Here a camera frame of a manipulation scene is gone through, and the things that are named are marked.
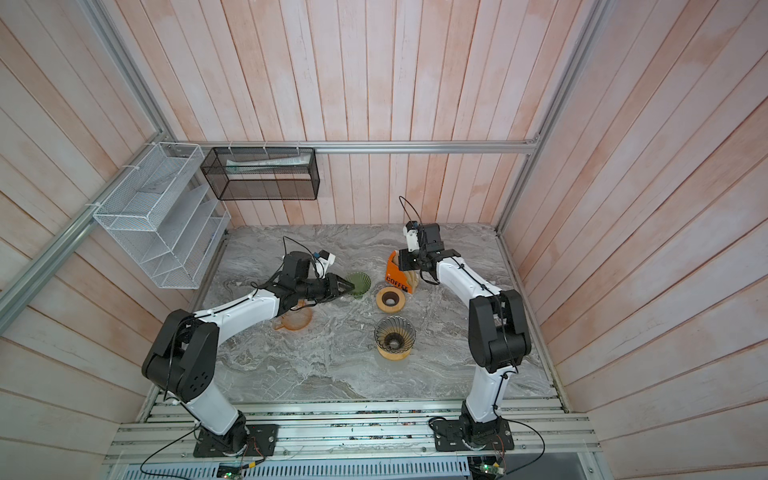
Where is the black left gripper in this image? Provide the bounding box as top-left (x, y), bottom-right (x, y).
top-left (296, 272), bottom-right (356, 303)

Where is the orange glass pitcher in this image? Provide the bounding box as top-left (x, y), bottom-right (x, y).
top-left (273, 303), bottom-right (313, 331)

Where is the clear glass dripper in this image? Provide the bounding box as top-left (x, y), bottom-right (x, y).
top-left (374, 316), bottom-right (416, 351)

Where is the wooden ring dripper stand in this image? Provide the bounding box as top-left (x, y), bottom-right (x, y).
top-left (377, 346), bottom-right (412, 361)

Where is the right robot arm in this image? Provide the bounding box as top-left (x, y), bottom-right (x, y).
top-left (398, 221), bottom-right (532, 426)

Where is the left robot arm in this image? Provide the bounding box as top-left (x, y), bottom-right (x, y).
top-left (142, 250), bottom-right (355, 437)

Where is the brown paper filter stack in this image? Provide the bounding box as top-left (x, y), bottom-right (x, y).
top-left (404, 270), bottom-right (420, 293)

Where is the green glass dripper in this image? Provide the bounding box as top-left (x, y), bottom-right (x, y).
top-left (346, 271), bottom-right (371, 299)

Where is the orange coffee filter box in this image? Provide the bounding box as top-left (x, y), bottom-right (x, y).
top-left (385, 251), bottom-right (413, 294)

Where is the paper in black basket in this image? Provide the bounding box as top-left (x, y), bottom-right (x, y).
top-left (225, 155), bottom-right (311, 175)

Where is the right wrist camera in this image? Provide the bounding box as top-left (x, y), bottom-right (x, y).
top-left (403, 220), bottom-right (421, 252)

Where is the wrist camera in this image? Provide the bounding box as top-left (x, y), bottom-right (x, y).
top-left (312, 250), bottom-right (336, 278)
top-left (403, 220), bottom-right (421, 252)

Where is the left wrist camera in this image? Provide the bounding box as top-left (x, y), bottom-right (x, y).
top-left (312, 250), bottom-right (336, 278)

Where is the right camera cable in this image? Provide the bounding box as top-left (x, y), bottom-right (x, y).
top-left (398, 195), bottom-right (424, 224)

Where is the aluminium rail base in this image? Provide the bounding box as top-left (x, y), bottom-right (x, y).
top-left (100, 397), bottom-right (610, 479)

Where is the black wire mesh basket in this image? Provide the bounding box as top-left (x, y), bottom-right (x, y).
top-left (201, 146), bottom-right (321, 201)

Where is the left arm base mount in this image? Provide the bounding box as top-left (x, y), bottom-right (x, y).
top-left (193, 412), bottom-right (279, 458)

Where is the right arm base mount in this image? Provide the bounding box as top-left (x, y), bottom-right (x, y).
top-left (427, 405), bottom-right (514, 452)

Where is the perforated cable duct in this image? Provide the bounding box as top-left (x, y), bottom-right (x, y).
top-left (105, 456), bottom-right (471, 479)

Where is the white wire mesh shelf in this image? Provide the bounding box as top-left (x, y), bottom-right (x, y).
top-left (94, 142), bottom-right (231, 290)

